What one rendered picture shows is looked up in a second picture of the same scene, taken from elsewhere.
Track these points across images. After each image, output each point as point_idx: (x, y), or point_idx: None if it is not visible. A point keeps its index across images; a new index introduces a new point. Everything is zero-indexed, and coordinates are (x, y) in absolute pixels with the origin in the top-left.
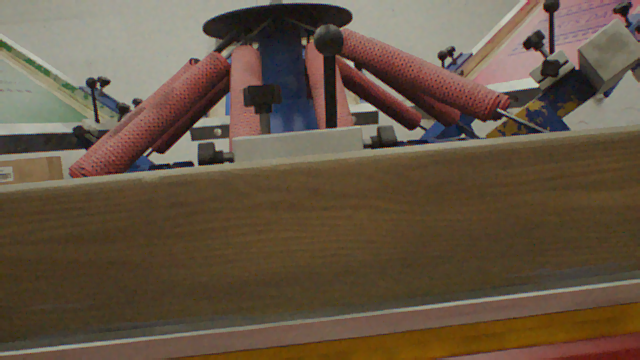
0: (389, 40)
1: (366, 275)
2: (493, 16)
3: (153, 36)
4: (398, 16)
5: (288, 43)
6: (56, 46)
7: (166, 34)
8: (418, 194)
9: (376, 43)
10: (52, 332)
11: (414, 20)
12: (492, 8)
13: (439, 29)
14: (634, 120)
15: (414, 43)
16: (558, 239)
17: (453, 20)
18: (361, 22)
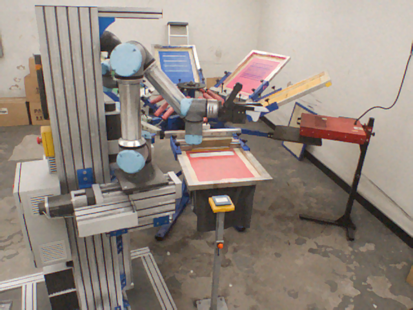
0: (206, 19)
1: (212, 145)
2: (250, 15)
3: (104, 4)
4: (211, 9)
5: (193, 90)
6: (58, 4)
7: (110, 4)
8: (215, 141)
9: (210, 97)
10: (196, 147)
11: (218, 11)
12: (251, 11)
13: (228, 17)
14: (286, 77)
15: (217, 22)
16: (222, 144)
17: (234, 14)
18: (195, 10)
